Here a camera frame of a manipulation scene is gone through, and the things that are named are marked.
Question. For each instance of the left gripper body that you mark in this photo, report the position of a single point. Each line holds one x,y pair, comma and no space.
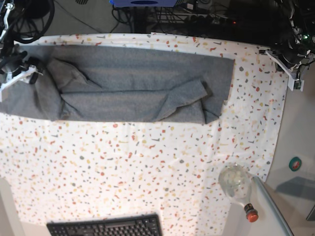
290,57

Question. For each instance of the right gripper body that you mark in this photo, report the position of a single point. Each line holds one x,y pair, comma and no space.
20,65

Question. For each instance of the grey t-shirt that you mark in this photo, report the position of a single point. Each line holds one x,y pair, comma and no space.
112,84

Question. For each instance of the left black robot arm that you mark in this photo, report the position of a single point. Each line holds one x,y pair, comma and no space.
294,43

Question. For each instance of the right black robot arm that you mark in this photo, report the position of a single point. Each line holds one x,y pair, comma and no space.
22,21

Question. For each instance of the black power strip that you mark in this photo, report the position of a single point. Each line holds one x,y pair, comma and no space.
211,19

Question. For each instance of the green tape roll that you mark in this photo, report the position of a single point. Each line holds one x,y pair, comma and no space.
295,164

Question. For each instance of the blue box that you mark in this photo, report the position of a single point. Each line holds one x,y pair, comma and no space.
144,3

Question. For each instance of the terrazzo pattern tablecloth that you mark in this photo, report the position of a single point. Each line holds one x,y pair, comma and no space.
67,170

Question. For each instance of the clear glass bottle orange cap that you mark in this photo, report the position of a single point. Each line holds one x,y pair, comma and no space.
236,183

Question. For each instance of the black keyboard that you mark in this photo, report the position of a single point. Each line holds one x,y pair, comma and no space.
144,225

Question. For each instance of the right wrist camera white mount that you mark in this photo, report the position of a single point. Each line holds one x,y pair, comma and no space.
14,81

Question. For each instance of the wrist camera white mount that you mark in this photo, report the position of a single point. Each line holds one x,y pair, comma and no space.
14,81
295,80

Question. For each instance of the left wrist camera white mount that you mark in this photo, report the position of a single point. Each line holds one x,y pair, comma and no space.
295,80

